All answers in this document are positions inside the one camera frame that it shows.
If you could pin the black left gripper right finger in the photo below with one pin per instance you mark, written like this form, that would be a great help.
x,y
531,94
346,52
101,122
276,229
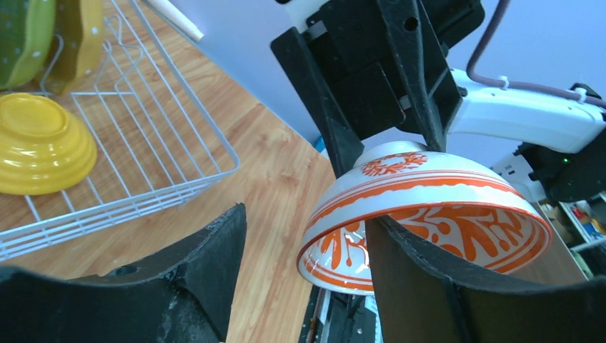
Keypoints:
x,y
426,294

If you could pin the white orange patterned bowl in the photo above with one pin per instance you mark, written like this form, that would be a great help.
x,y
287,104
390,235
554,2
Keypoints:
x,y
452,202

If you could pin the white wire dish rack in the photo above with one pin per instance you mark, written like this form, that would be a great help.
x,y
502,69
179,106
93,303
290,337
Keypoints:
x,y
157,145

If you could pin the green dotted plate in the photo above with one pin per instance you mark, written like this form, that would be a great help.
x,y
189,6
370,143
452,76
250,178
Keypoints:
x,y
27,30

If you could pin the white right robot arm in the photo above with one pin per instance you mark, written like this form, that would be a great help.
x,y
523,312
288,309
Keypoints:
x,y
561,133

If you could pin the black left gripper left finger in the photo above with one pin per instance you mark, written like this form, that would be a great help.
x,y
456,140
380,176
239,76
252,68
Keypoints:
x,y
181,293

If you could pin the yellow dotted plate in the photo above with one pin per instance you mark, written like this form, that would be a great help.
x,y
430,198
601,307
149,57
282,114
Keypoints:
x,y
76,53

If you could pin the yellow ribbed bowl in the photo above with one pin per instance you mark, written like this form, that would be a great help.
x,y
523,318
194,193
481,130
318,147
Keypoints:
x,y
44,147

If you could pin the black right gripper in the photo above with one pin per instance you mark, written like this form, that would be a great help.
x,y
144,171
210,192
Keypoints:
x,y
382,65

